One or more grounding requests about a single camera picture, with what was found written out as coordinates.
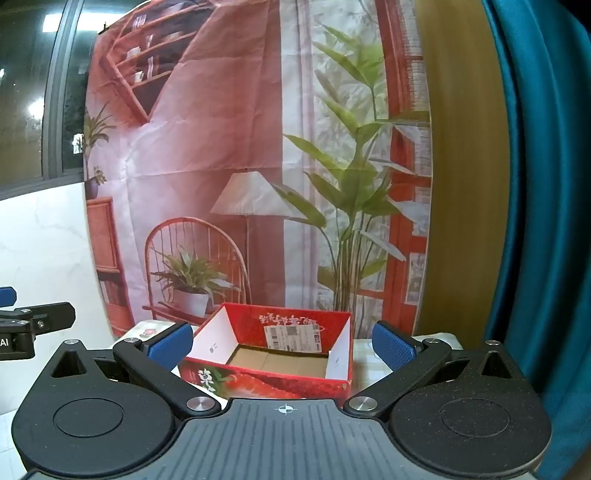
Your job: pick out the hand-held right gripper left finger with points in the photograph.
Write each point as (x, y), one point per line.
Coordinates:
(171, 344)

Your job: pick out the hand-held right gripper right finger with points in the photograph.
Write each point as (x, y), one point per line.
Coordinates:
(392, 344)

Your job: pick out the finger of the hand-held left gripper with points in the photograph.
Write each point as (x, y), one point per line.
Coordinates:
(7, 295)
(51, 316)

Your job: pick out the red strawberry cardboard box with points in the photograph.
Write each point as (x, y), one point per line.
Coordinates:
(277, 383)

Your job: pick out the green checked tablecloth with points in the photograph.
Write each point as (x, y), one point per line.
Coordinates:
(367, 369)

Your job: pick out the window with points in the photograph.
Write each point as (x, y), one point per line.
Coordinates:
(27, 92)

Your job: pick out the teal curtain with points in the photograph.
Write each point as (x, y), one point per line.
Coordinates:
(545, 184)

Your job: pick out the printed wall cloth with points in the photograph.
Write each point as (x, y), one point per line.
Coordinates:
(207, 138)

